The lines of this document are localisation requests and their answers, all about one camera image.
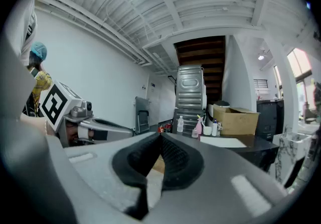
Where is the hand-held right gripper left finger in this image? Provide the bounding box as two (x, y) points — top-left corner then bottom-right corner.
(45, 132), (163, 221)

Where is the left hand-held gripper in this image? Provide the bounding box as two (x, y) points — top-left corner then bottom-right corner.
(39, 80), (135, 149)

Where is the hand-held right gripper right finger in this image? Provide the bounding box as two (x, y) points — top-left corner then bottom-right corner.
(149, 132), (289, 224)

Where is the person's left forearm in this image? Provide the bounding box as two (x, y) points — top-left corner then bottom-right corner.
(20, 113), (55, 136)

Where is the white sink basin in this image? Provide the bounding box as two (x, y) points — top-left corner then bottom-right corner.
(200, 135), (248, 148)

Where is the pink spray bottle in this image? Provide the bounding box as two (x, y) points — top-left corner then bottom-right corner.
(195, 114), (206, 136)

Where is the black sink countertop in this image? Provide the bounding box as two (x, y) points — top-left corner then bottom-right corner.
(198, 134), (280, 172)

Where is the clear plastic water bottle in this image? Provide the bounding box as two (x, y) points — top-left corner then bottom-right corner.
(177, 115), (185, 133)

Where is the person's left hand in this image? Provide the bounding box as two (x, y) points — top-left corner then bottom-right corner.
(65, 120), (96, 145)

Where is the brown cardboard box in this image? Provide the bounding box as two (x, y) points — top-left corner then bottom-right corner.
(213, 104), (260, 136)

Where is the marble pattern cabinet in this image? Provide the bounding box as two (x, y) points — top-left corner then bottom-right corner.
(272, 131), (313, 185)

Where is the black dish rack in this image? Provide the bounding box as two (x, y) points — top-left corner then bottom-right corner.
(172, 64), (208, 136)

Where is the black cabinet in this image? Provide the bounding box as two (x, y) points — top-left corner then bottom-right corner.
(256, 99), (285, 142)

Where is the blue hair net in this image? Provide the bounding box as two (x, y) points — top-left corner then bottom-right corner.
(30, 41), (48, 61)

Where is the wooden staircase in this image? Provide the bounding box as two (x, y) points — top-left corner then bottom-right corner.
(174, 36), (226, 104)

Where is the person's light shirt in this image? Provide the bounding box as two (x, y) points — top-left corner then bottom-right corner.
(5, 0), (38, 67)

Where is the window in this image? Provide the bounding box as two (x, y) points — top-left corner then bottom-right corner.
(273, 47), (314, 118)

